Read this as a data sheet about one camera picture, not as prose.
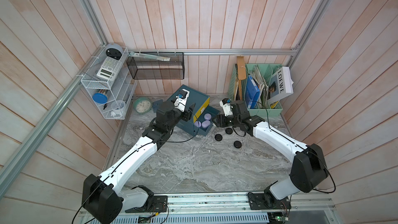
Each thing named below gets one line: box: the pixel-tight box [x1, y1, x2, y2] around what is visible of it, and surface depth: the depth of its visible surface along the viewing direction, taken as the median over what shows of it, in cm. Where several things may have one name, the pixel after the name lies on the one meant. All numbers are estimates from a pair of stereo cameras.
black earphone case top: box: [225, 127, 234, 135], surface depth 100 cm
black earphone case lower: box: [233, 140, 243, 149], surface depth 95 cm
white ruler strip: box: [128, 51, 172, 62], surface depth 92 cm
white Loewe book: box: [267, 66, 294, 105], surface depth 92 cm
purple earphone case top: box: [204, 113, 212, 121], surface depth 97 cm
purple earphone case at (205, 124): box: [201, 119, 211, 129], surface depth 94 cm
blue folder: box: [245, 74, 261, 109], surface depth 100 cm
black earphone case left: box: [214, 133, 223, 142], surface depth 100 cm
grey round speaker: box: [105, 43, 124, 60], surface depth 83 cm
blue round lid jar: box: [92, 92, 108, 104], surface depth 79 cm
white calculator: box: [96, 56, 123, 82], surface depth 79 cm
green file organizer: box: [227, 63, 283, 117], surface depth 103 cm
